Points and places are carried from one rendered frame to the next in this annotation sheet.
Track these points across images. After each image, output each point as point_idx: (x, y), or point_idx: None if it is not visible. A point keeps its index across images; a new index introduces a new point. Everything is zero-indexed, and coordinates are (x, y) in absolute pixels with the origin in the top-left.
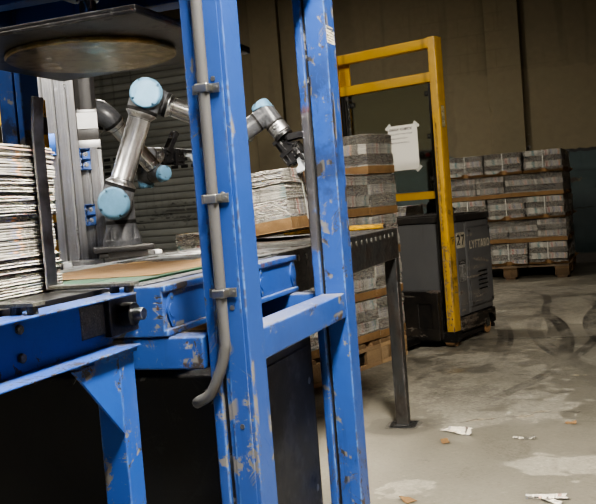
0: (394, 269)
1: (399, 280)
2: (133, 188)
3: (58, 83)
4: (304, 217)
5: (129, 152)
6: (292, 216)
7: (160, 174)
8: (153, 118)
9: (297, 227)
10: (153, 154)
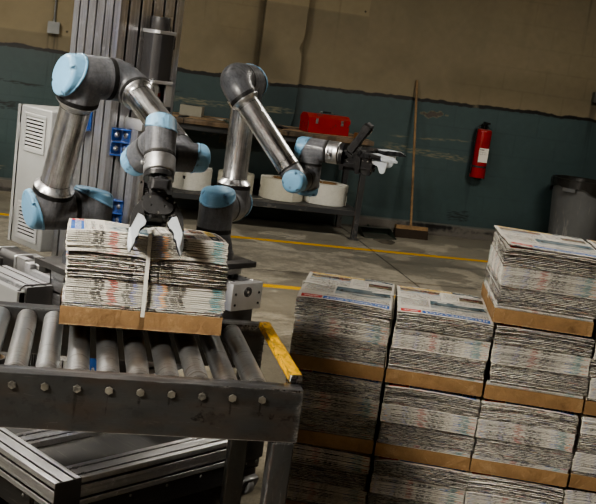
0: (269, 459)
1: (280, 482)
2: (52, 197)
3: (106, 41)
4: (124, 313)
5: (50, 149)
6: (73, 305)
7: (284, 182)
8: (77, 111)
9: (81, 324)
10: (318, 151)
